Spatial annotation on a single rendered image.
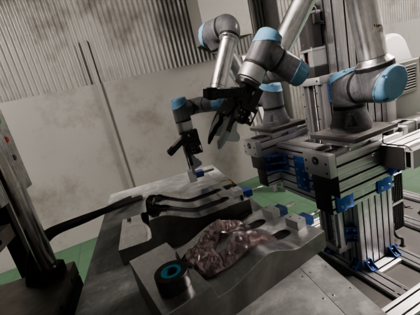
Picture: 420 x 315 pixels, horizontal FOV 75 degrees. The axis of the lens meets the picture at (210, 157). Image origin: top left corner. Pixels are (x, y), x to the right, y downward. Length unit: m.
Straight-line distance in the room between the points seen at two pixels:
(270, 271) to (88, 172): 2.67
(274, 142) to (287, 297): 0.93
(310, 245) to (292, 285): 0.13
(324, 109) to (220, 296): 0.97
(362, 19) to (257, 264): 0.77
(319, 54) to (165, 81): 2.14
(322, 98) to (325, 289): 0.87
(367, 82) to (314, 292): 0.66
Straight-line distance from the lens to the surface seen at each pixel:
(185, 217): 1.00
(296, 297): 0.76
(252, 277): 0.73
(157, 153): 3.23
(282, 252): 0.77
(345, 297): 0.76
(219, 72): 1.26
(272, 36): 0.83
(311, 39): 1.38
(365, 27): 1.03
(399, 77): 1.06
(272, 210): 0.95
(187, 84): 3.30
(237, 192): 1.07
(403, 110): 1.61
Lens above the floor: 1.33
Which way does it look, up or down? 15 degrees down
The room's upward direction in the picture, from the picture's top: 13 degrees counter-clockwise
